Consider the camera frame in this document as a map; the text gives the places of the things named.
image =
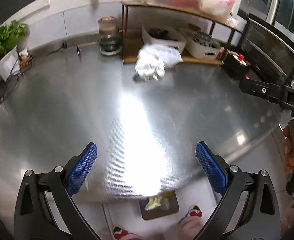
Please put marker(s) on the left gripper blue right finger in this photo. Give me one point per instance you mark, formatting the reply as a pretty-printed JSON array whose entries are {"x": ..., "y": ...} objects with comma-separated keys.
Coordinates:
[{"x": 248, "y": 207}]

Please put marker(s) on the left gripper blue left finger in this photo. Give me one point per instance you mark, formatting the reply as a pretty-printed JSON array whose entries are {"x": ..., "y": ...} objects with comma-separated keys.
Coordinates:
[{"x": 33, "y": 218}]

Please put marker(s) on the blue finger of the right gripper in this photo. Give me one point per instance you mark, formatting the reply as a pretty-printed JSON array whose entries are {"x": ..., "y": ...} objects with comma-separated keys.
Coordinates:
[{"x": 267, "y": 91}]

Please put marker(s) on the white plastic bag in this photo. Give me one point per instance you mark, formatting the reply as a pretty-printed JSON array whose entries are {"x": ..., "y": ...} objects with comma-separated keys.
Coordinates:
[{"x": 153, "y": 60}]

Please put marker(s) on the grey trash bin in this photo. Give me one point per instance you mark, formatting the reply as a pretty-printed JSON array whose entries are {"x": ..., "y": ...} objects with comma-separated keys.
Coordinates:
[{"x": 169, "y": 206}]

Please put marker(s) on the right hand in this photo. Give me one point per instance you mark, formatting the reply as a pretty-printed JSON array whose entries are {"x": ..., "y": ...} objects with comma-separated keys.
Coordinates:
[{"x": 288, "y": 148}]

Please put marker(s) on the black toaster oven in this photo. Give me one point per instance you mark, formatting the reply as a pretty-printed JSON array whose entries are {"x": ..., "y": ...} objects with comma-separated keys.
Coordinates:
[{"x": 269, "y": 51}]

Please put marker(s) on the black box with red knob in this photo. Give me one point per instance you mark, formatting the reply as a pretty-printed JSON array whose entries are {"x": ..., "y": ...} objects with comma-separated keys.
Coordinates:
[{"x": 235, "y": 66}]

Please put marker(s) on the right red white slipper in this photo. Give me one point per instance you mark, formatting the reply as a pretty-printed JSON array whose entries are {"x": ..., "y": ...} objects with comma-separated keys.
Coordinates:
[{"x": 194, "y": 210}]

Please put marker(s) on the red white slipper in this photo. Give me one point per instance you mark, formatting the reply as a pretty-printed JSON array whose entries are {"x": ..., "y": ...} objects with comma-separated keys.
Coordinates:
[
  {"x": 194, "y": 210},
  {"x": 119, "y": 232}
]

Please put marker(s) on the pink fuzzy trousers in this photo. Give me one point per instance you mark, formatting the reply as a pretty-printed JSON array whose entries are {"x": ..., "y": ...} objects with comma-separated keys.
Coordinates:
[{"x": 189, "y": 228}]

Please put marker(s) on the left red white slipper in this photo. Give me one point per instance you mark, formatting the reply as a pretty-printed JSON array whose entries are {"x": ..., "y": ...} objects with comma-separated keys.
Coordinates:
[{"x": 119, "y": 232}]

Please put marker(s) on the right white storage basket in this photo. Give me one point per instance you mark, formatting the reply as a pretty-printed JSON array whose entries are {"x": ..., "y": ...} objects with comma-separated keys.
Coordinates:
[{"x": 201, "y": 50}]

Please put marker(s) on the white storage basket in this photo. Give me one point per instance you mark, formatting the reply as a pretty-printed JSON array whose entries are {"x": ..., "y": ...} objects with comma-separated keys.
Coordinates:
[
  {"x": 201, "y": 50},
  {"x": 167, "y": 36}
]

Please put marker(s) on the yellow crumpled paper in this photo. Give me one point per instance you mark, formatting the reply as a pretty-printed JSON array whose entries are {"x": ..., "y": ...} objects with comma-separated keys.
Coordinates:
[{"x": 153, "y": 203}]

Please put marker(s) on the left white storage basket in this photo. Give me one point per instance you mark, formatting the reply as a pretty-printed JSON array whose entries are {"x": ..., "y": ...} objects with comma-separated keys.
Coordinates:
[{"x": 167, "y": 36}]

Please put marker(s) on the white plant pot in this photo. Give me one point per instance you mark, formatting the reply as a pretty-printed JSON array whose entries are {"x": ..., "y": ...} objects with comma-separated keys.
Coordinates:
[{"x": 9, "y": 64}]

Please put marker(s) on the green potted plant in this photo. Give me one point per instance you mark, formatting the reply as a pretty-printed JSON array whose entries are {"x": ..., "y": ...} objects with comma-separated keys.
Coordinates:
[{"x": 10, "y": 35}]

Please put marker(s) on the glass jar on scale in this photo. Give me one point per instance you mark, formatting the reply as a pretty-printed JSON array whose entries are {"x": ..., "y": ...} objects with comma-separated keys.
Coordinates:
[{"x": 109, "y": 38}]

